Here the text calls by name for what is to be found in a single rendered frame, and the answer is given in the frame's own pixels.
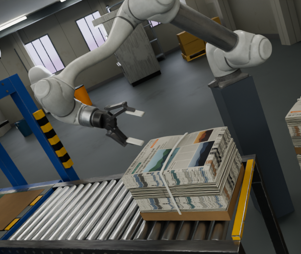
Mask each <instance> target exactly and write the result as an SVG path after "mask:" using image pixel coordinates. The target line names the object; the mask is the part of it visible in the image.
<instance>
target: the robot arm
mask: <svg viewBox="0 0 301 254"><path fill-rule="evenodd" d="M145 20H149V21H154V22H159V23H162V24H166V23H170V24H172V25H174V26H176V27H178V28H180V29H182V30H184V31H186V32H188V33H190V34H192V35H194V36H196V37H198V38H200V39H202V40H203V41H205V42H207V44H206V56H207V60H208V63H209V66H210V68H211V71H212V73H213V75H214V78H215V79H214V80H213V81H212V82H211V83H209V84H208V87H209V88H213V87H216V86H217V87H219V88H220V89H223V88H225V87H227V86H229V85H231V84H233V83H235V82H237V81H239V80H241V79H244V78H247V77H248V76H249V74H248V73H243V72H241V70H240V69H241V68H251V67H256V66H259V65H261V64H262V63H264V62H266V61H267V60H268V58H269V57H270V55H271V53H272V45H271V42H270V41H269V39H268V38H266V37H264V36H262V35H259V34H258V35H255V34H253V33H249V32H245V31H242V30H236V31H234V32H233V31H231V30H229V29H228V28H226V27H224V26H222V25H221V24H219V23H217V22H215V21H214V20H212V19H210V18H208V17H207V16H205V15H203V14H201V13H200V12H198V11H196V10H194V9H193V8H191V7H189V6H187V5H186V4H184V3H182V2H180V0H125V1H124V2H123V4H122V5H121V7H120V9H119V11H118V13H117V15H116V17H115V20H114V22H113V25H112V28H111V31H110V33H109V36H108V38H107V40H106V41H105V42H104V43H103V44H102V45H101V46H99V47H98V48H96V49H94V50H92V51H90V52H88V53H86V54H84V55H82V56H80V57H79V58H77V59H75V60H73V61H72V62H71V63H70V64H68V65H67V66H66V67H65V68H64V70H63V71H62V72H61V73H60V74H59V75H56V76H52V77H51V78H44V79H41V80H39V81H38V82H37V83H36V84H35V86H34V96H35V98H36V100H37V101H38V103H39V104H40V105H41V106H42V107H43V108H45V109H46V110H47V111H49V112H50V113H51V115H52V116H53V117H54V118H56V119H57V120H59V121H61V122H64V123H68V124H72V125H82V126H87V127H90V128H95V127H97V128H101V129H106V130H107V133H106V136H108V137H111V138H112V139H113V140H115V141H116V142H118V143H119V144H120V145H122V146H123V147H125V146H126V145H127V144H131V145H135V144H136V145H139V146H142V145H143V143H144V141H142V140H138V139H134V138H130V137H129V138H128V137H127V136H126V135H125V134H124V133H123V132H122V131H121V130H120V129H119V128H118V126H117V118H116V117H117V116H118V115H120V114H122V113H123V112H125V113H127V114H132V115H136V116H141V117H142V116H143V115H144V114H145V112H143V111H138V110H135V108H132V107H128V106H127V102H126V101H125V102H121V103H118V104H114V105H107V106H106V107H104V109H105V110H106V111H103V110H100V109H99V108H97V107H93V106H89V105H85V104H83V103H82V102H81V101H79V100H77V99H75V98H74V93H75V90H76V89H75V87H74V82H75V80H76V78H77V76H78V75H79V74H80V73H81V72H82V71H84V70H86V69H88V68H90V67H92V66H94V65H96V64H98V63H100V62H102V61H104V60H105V59H107V58H109V57H110V56H111V55H112V54H114V53H115V52H116V51H117V49H118V48H119V47H120V46H121V45H122V43H123V42H124V41H125V40H126V39H127V37H128V36H129V35H130V34H131V33H132V32H133V31H134V29H135V28H136V27H137V25H138V24H140V23H142V22H143V21H145ZM120 107H123V108H122V109H121V110H119V111H118V112H116V113H114V114H112V113H111V112H110V110H113V109H117V108H120ZM114 128H115V129H114Z"/></svg>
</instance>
